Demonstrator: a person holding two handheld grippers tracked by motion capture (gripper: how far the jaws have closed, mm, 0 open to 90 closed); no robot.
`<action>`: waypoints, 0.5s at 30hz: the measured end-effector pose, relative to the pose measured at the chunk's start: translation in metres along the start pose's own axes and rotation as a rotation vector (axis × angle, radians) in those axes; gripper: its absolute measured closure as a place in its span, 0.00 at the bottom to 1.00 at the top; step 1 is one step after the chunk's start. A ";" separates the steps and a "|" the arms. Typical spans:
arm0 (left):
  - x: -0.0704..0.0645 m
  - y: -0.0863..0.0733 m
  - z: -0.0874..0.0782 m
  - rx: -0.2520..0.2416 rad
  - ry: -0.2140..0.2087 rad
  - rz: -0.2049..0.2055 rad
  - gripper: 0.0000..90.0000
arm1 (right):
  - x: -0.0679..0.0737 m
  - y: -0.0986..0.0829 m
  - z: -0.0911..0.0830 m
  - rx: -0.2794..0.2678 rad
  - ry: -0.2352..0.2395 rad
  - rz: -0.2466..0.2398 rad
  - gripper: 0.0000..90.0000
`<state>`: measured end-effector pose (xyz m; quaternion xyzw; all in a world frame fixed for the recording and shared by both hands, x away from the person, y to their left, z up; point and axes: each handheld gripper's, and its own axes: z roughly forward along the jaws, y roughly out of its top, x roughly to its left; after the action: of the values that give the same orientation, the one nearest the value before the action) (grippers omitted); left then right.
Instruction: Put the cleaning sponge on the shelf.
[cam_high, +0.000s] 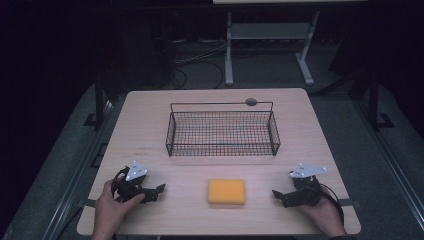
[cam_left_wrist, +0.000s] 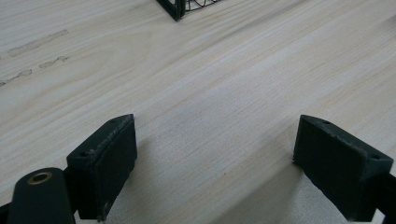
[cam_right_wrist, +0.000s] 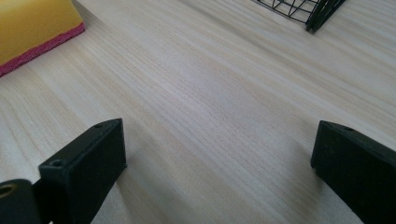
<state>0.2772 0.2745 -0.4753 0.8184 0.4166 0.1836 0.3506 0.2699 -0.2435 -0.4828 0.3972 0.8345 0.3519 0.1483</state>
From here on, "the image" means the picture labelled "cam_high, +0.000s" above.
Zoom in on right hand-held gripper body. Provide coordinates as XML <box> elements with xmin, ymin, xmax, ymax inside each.
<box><xmin>283</xmin><ymin>162</ymin><xmax>329</xmax><ymax>208</ymax></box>

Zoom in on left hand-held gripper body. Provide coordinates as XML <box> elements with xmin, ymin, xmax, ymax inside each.
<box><xmin>113</xmin><ymin>160</ymin><xmax>150</xmax><ymax>203</ymax></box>

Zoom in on person's left hand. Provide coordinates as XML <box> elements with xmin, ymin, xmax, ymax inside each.
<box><xmin>94</xmin><ymin>179</ymin><xmax>147</xmax><ymax>236</ymax></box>

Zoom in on person's right hand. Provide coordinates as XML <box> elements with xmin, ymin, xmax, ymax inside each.
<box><xmin>295</xmin><ymin>185</ymin><xmax>348</xmax><ymax>238</ymax></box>

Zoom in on yellow sponge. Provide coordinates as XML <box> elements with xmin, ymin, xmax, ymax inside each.
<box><xmin>207</xmin><ymin>178</ymin><xmax>247</xmax><ymax>206</ymax></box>

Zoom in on white metal stand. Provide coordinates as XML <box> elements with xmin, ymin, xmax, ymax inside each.
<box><xmin>224</xmin><ymin>9</ymin><xmax>321</xmax><ymax>87</ymax></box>

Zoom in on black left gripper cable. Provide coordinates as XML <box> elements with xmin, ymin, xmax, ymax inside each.
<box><xmin>110</xmin><ymin>167</ymin><xmax>130</xmax><ymax>202</ymax></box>

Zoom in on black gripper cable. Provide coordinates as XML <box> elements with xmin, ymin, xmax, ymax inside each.
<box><xmin>110</xmin><ymin>167</ymin><xmax>130</xmax><ymax>202</ymax></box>
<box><xmin>319</xmin><ymin>182</ymin><xmax>345</xmax><ymax>225</ymax></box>

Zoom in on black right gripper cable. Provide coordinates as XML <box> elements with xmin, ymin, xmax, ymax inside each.
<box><xmin>319</xmin><ymin>182</ymin><xmax>345</xmax><ymax>225</ymax></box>

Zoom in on black wire basket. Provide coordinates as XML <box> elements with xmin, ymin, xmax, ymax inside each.
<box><xmin>165</xmin><ymin>100</ymin><xmax>282</xmax><ymax>158</ymax></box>

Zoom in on black frame post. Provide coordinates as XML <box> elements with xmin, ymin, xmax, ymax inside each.
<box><xmin>83</xmin><ymin>74</ymin><xmax>106</xmax><ymax>129</ymax></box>
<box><xmin>367</xmin><ymin>71</ymin><xmax>396</xmax><ymax>132</ymax></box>

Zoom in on black floor cable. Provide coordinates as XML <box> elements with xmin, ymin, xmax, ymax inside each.
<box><xmin>171</xmin><ymin>59</ymin><xmax>225</xmax><ymax>90</ymax></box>

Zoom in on grey floor cable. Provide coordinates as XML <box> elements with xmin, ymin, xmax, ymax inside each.
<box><xmin>173</xmin><ymin>40</ymin><xmax>231</xmax><ymax>66</ymax></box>

